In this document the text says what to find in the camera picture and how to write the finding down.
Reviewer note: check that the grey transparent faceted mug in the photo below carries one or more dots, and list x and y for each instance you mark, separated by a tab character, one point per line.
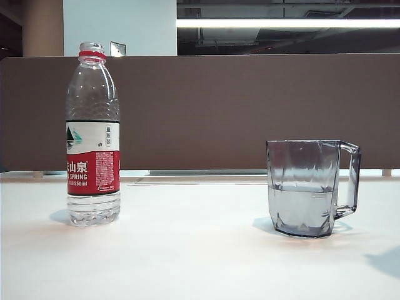
300	203

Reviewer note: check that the clear water bottle red label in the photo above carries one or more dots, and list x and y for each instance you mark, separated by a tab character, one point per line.
93	175

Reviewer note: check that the beige partition support bracket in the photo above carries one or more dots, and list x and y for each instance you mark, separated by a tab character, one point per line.
387	172
37	174

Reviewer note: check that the beige round column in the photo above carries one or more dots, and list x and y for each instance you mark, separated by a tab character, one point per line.
42	28

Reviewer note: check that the brown fabric desk partition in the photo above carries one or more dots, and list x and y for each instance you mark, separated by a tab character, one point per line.
203	109

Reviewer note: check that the silver wall plate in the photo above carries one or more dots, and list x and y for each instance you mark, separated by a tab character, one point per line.
118	48

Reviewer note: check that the long white ceiling light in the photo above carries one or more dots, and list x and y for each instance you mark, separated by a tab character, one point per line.
281	23

